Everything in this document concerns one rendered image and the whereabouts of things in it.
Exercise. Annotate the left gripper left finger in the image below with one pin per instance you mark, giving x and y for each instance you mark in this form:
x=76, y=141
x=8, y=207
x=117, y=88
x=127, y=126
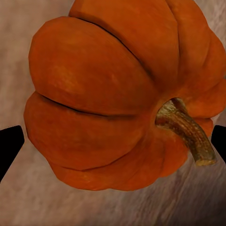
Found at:
x=11, y=141

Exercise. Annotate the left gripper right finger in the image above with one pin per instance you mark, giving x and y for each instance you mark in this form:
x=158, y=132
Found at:
x=218, y=139

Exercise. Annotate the pumpkin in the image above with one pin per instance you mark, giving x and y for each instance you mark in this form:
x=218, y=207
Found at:
x=123, y=90

